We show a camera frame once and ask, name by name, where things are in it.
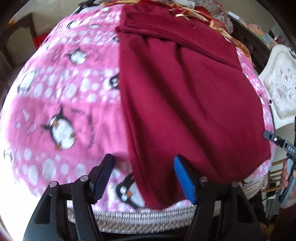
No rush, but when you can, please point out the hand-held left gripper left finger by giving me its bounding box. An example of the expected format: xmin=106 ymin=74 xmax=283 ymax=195
xmin=23 ymin=153 xmax=115 ymax=241

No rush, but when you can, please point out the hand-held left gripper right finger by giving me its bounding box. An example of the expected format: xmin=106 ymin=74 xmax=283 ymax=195
xmin=173 ymin=155 xmax=264 ymax=241

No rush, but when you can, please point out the wooden stool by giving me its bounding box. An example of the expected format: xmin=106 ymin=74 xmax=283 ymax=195
xmin=261 ymin=159 xmax=287 ymax=193

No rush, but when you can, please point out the person's right hand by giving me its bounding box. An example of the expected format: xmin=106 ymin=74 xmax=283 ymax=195
xmin=280 ymin=159 xmax=296 ymax=191

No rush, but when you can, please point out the dark red sweater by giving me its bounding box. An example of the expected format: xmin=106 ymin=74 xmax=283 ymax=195
xmin=115 ymin=3 xmax=271 ymax=210

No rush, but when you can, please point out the dark carved wooden cabinet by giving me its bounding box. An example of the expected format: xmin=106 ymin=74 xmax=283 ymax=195
xmin=228 ymin=14 xmax=271 ymax=75

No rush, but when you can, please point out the pink penguin print blanket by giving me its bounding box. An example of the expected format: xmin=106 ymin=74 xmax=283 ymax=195
xmin=0 ymin=3 xmax=276 ymax=212

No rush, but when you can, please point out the woven bed mat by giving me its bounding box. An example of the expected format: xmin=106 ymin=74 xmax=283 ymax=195
xmin=67 ymin=176 xmax=264 ymax=234

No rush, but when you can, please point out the dark wooden furniture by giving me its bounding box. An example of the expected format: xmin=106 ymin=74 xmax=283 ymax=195
xmin=0 ymin=13 xmax=36 ymax=78

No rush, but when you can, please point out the grey floral pillow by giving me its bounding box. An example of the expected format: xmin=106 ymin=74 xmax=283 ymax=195
xmin=196 ymin=0 xmax=234 ymax=33

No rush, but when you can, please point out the white ornate chair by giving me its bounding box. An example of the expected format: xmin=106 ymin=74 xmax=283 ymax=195
xmin=258 ymin=44 xmax=296 ymax=129

